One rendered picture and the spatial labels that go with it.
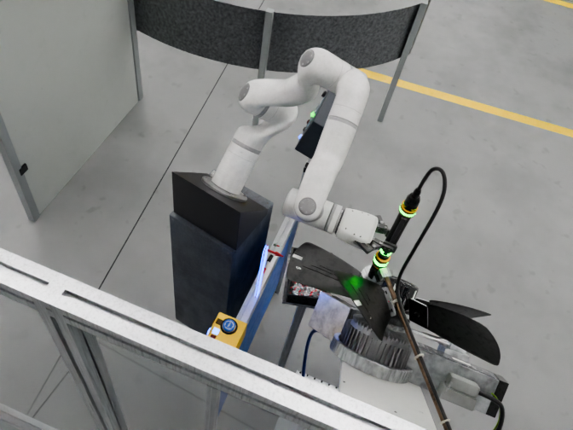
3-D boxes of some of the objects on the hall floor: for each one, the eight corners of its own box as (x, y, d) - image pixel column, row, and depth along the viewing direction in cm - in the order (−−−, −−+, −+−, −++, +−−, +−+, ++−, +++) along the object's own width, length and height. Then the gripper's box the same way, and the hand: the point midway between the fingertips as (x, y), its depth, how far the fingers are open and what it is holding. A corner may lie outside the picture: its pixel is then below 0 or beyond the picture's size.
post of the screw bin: (282, 373, 273) (309, 300, 209) (276, 372, 274) (301, 298, 210) (282, 367, 275) (310, 293, 211) (277, 366, 276) (302, 291, 212)
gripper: (330, 234, 143) (395, 259, 141) (347, 190, 153) (408, 213, 151) (324, 249, 149) (386, 273, 147) (341, 206, 159) (400, 229, 157)
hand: (390, 241), depth 149 cm, fingers closed on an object, 4 cm apart
